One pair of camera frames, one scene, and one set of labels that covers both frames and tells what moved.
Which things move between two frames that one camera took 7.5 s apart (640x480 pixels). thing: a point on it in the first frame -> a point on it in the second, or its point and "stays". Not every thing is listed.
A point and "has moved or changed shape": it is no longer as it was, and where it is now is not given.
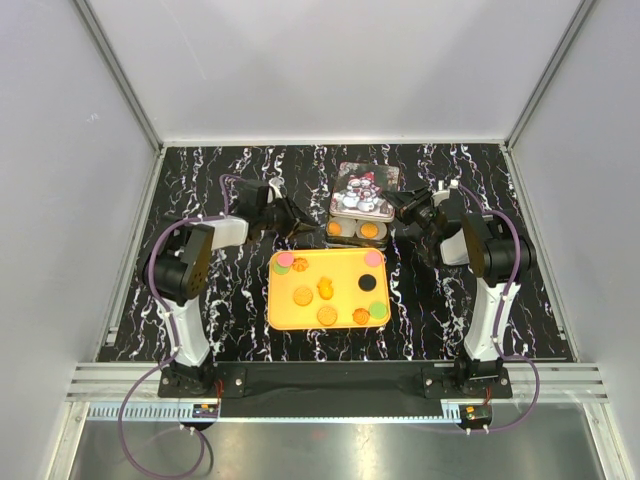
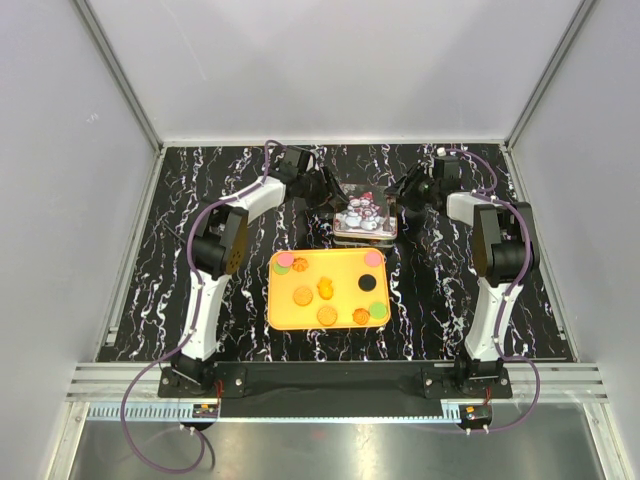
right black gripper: (415, 195) -> (414, 175)
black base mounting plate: (337, 389) stays
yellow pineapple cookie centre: (325, 288) stays
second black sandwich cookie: (367, 282) stays
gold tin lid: (357, 189) has moved or changed shape
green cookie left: (280, 270) stays
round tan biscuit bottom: (327, 316) stays
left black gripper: (293, 212) -> (330, 187)
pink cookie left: (285, 259) stays
